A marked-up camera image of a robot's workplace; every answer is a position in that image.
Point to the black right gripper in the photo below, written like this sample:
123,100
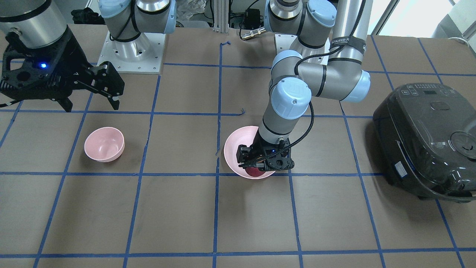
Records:
73,56

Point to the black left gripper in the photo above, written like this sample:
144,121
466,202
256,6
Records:
245,153

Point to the red apple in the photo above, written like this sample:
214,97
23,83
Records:
254,172

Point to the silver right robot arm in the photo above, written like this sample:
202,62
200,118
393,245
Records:
37,22

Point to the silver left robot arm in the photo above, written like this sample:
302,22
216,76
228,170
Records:
328,64

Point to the pink bowl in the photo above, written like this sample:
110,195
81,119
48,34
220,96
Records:
105,144

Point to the dark grey rice cooker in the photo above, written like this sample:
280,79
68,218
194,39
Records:
427,135

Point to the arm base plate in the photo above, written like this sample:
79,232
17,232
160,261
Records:
141,56
290,42

